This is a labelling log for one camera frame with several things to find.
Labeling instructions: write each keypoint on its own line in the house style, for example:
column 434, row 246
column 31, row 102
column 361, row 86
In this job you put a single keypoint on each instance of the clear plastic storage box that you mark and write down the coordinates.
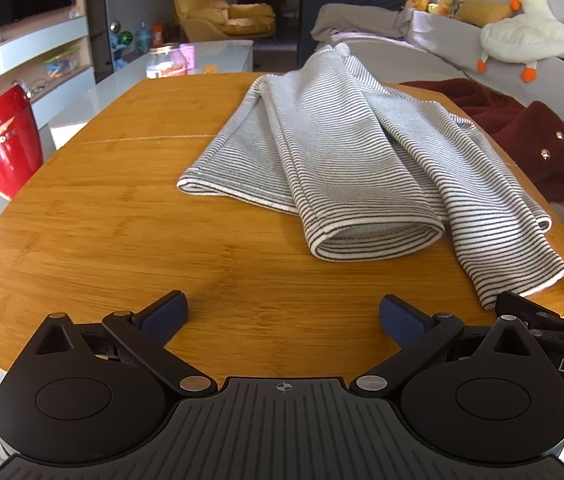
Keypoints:
column 63, row 63

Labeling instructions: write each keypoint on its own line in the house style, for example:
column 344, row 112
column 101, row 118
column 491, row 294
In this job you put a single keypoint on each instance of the small plush toys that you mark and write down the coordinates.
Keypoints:
column 442, row 7

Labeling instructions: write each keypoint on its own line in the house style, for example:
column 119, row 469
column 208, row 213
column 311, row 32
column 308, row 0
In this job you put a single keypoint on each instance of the yellow leather armchair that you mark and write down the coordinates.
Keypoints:
column 211, row 20

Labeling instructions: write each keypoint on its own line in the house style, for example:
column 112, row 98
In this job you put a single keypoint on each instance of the grey striped garment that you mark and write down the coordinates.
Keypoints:
column 375, row 174

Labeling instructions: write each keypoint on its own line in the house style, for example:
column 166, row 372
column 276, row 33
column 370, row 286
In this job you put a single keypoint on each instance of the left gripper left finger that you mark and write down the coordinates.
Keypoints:
column 144, row 335

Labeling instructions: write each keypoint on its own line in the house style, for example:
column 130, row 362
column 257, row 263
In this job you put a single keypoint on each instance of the blue water bottle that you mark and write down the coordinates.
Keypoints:
column 143, row 39

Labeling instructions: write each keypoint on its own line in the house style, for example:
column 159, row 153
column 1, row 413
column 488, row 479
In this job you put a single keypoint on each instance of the mustard cushion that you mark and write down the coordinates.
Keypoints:
column 483, row 12

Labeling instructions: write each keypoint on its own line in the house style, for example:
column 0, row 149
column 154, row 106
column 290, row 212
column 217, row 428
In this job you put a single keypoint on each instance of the robot figurine toy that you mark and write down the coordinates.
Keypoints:
column 119, row 40

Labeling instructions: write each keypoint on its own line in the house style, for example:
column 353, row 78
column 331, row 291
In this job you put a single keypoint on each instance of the white goose plush toy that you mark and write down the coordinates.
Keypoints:
column 525, row 39

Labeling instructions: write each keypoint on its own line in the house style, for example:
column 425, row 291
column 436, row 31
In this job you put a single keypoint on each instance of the grey sofa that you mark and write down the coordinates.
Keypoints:
column 438, row 48

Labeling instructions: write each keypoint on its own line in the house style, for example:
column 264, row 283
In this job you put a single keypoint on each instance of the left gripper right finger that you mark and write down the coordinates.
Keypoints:
column 422, row 339

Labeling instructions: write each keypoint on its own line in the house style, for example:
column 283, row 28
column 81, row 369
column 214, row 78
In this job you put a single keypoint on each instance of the red round mini fridge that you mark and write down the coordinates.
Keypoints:
column 20, row 146

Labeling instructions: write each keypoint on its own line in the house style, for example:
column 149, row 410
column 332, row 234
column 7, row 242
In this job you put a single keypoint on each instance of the pink small box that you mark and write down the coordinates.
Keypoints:
column 188, row 51

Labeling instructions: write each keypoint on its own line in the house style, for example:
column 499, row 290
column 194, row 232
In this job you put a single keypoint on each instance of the glass jar red label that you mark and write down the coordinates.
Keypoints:
column 165, row 61

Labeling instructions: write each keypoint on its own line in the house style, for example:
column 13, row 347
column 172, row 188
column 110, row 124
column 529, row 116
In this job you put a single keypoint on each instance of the white TV cabinet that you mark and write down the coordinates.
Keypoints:
column 25, row 48

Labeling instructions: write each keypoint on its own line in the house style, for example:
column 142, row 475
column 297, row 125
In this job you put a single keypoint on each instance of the beige blanket on sofa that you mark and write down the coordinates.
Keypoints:
column 334, row 18

